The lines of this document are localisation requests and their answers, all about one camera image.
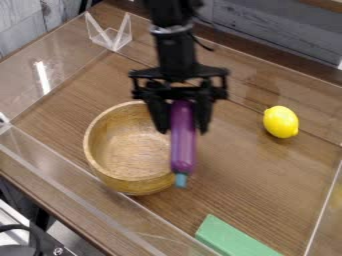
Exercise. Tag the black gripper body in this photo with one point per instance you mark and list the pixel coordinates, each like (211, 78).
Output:
(179, 77)

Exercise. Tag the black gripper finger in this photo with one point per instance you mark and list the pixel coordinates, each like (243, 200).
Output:
(159, 112)
(203, 111)

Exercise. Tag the purple toy eggplant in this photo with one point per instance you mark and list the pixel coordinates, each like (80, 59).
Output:
(182, 141)

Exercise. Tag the brown wooden bowl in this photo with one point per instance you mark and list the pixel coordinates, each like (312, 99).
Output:
(126, 152)

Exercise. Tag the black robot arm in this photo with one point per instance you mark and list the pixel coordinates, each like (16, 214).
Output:
(173, 16)

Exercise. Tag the yellow toy lemon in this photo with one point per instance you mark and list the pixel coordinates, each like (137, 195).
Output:
(281, 122)

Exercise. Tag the green block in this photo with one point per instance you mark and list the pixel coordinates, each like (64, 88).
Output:
(229, 241)

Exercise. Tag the clear acrylic corner bracket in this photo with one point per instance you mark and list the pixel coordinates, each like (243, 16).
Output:
(110, 38)

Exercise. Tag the clear acrylic enclosure wall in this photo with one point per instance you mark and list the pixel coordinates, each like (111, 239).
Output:
(274, 187)

